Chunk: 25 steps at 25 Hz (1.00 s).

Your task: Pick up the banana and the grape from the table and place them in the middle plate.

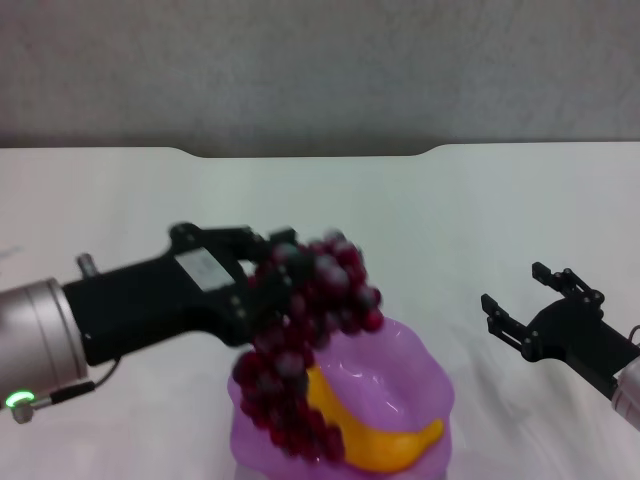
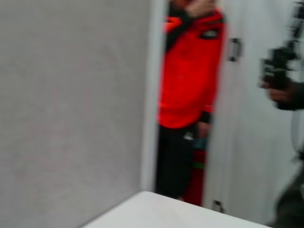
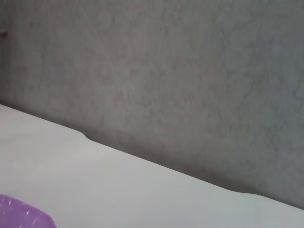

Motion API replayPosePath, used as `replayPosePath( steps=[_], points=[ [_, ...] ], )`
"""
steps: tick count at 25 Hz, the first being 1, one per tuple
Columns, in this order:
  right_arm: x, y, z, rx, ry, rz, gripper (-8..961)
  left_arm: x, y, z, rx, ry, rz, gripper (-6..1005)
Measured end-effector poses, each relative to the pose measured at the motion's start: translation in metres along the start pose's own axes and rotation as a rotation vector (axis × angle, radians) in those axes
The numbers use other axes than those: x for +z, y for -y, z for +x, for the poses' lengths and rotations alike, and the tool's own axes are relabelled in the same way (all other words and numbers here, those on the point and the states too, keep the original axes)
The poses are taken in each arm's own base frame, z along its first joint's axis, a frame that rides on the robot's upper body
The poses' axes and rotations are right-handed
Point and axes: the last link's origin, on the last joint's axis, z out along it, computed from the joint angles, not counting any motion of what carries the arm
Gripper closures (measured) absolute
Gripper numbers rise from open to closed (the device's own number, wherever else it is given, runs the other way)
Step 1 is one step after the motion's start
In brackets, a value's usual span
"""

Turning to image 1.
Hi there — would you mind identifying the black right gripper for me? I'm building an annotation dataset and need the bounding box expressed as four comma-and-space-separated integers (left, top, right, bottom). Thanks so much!
480, 260, 640, 400

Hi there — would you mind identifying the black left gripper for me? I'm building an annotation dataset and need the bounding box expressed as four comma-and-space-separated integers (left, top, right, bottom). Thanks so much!
62, 221, 298, 367

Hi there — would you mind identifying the red grape bunch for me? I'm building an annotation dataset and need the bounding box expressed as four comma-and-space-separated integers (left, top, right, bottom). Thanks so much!
232, 228, 386, 464

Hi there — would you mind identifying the yellow banana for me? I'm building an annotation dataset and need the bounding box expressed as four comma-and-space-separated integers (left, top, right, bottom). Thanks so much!
303, 366, 446, 475

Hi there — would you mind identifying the purple wavy plastic plate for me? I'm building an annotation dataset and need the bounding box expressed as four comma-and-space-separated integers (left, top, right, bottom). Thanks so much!
227, 317, 456, 480

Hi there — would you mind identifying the silver connector stub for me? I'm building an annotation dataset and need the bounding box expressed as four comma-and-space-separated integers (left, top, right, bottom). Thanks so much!
75, 253, 100, 279

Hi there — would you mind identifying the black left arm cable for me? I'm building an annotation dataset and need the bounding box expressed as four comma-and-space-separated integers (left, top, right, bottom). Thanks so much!
9, 356, 122, 425

